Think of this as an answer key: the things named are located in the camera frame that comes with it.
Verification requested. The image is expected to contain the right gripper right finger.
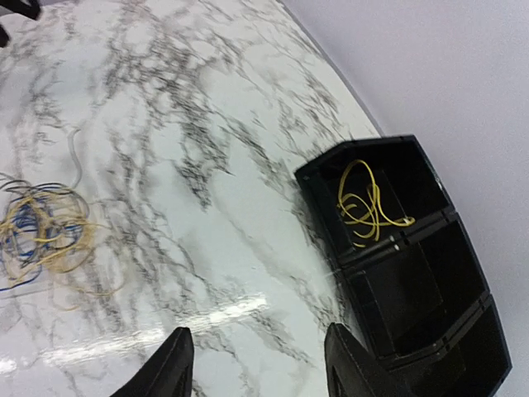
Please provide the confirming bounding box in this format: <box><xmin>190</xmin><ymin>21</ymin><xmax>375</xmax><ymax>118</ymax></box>
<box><xmin>324</xmin><ymin>323</ymin><xmax>413</xmax><ymax>397</ymax></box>

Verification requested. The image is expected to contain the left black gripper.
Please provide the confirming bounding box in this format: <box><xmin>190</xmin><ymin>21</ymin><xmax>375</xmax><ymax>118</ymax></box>
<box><xmin>0</xmin><ymin>0</ymin><xmax>42</xmax><ymax>49</ymax></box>

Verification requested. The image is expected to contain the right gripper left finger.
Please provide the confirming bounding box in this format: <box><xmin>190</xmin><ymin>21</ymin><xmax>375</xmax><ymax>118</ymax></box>
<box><xmin>112</xmin><ymin>327</ymin><xmax>194</xmax><ymax>397</ymax></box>

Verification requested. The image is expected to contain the dark grey wire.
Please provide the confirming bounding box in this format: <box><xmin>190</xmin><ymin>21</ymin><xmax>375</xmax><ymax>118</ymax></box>
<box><xmin>0</xmin><ymin>127</ymin><xmax>90</xmax><ymax>216</ymax></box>

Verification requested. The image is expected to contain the yellow wire bundle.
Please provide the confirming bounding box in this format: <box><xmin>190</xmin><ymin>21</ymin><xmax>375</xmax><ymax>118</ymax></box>
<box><xmin>0</xmin><ymin>185</ymin><xmax>125</xmax><ymax>311</ymax></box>

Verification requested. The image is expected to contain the blue wire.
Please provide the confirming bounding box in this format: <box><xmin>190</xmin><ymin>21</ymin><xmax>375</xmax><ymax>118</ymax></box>
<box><xmin>0</xmin><ymin>185</ymin><xmax>90</xmax><ymax>290</ymax></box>

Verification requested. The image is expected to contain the black compartment tray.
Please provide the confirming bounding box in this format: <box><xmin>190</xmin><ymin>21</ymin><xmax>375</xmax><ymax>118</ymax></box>
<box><xmin>295</xmin><ymin>136</ymin><xmax>512</xmax><ymax>396</ymax></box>

